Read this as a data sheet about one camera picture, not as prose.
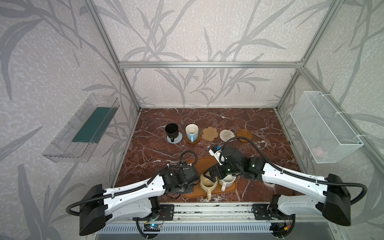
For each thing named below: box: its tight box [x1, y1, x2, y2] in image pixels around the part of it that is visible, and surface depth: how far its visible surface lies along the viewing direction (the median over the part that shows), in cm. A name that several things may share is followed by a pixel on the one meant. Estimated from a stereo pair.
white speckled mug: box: [219, 174, 237, 192], surface depth 77 cm
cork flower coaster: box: [202, 126, 219, 142], surface depth 107 cm
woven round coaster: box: [219, 129, 235, 143], surface depth 107 cm
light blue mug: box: [185, 123, 199, 143], surface depth 96 cm
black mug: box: [165, 123, 179, 143], surface depth 97 cm
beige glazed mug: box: [200, 173, 218, 201], surface depth 75 cm
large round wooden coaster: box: [236, 129, 253, 143], surface depth 107 cm
